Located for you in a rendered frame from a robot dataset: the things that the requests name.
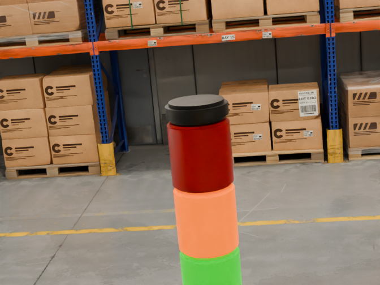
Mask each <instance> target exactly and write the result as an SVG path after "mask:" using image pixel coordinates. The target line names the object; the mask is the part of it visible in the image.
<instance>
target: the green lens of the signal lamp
mask: <svg viewBox="0 0 380 285"><path fill-rule="evenodd" d="M179 254H180V265H181V271H182V282H183V285H242V279H241V264H240V250H239V247H238V246H237V247H236V248H235V249H234V250H233V251H232V252H230V253H229V254H226V255H224V256H220V257H214V258H194V257H190V256H188V255H186V254H184V253H182V252H181V251H180V253H179Z"/></svg>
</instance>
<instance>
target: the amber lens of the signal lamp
mask: <svg viewBox="0 0 380 285"><path fill-rule="evenodd" d="M173 192H174V203H175V214H176V225H177V232H178V243H179V250H180V251H181V252H182V253H184V254H186V255H188V256H190V257H194V258H214V257H220V256H224V255H226V254H229V253H230V252H232V251H233V250H234V249H235V248H236V247H237V246H238V245H239V235H238V220H237V212H236V198H235V186H234V184H233V183H231V184H230V185H229V186H228V187H226V188H224V189H221V190H218V191H214V192H206V193H187V192H182V191H179V190H177V189H176V188H174V190H173Z"/></svg>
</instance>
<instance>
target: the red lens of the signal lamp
mask: <svg viewBox="0 0 380 285"><path fill-rule="evenodd" d="M167 135H168V141H169V152H170V163H171V175H172V185H173V186H174V187H175V188H176V189H177V190H179V191H182V192H187V193H206V192H214V191H218V190H221V189H224V188H226V187H228V186H229V185H230V184H231V183H232V182H233V181H234V169H233V161H232V146H231V132H230V120H229V118H226V117H225V118H224V119H222V120H220V121H218V122H214V123H210V124H203V125H196V126H181V125H176V124H172V123H170V121H169V123H168V124H167Z"/></svg>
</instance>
